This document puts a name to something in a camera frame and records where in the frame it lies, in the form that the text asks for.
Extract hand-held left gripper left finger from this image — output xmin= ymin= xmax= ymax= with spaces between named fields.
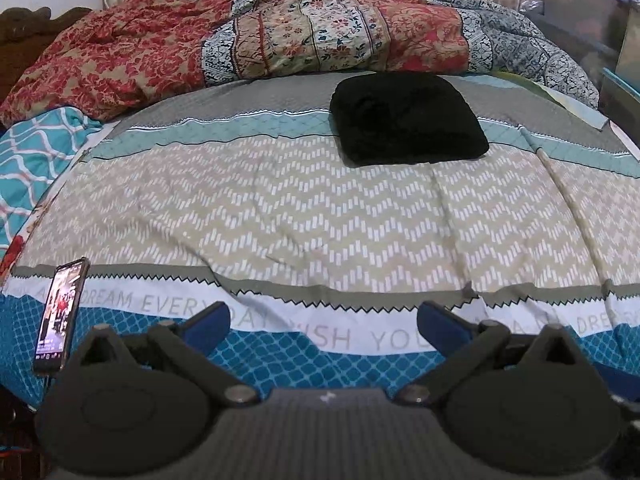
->
xmin=79 ymin=301 xmax=262 ymax=407

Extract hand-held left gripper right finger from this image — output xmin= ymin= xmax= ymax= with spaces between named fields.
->
xmin=394 ymin=301 xmax=577 ymax=407

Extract black pants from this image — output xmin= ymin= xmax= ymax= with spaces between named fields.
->
xmin=329 ymin=71 xmax=490 ymax=167

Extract zigzag patterned bedspread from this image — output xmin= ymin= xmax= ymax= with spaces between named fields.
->
xmin=0 ymin=72 xmax=640 ymax=411

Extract smartphone with lit screen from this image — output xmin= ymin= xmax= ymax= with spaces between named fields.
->
xmin=32 ymin=257 xmax=91 ymax=377

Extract teal white lattice cloth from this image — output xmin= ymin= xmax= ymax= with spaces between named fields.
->
xmin=0 ymin=107 xmax=119 ymax=263

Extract red floral patchwork quilt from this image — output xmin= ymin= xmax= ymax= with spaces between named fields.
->
xmin=0 ymin=0 xmax=601 ymax=128

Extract clear plastic storage box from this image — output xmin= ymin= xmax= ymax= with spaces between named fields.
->
xmin=522 ymin=0 xmax=640 ymax=78

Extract dark wooden headboard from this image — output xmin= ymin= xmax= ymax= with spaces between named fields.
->
xmin=0 ymin=6 xmax=94 ymax=106

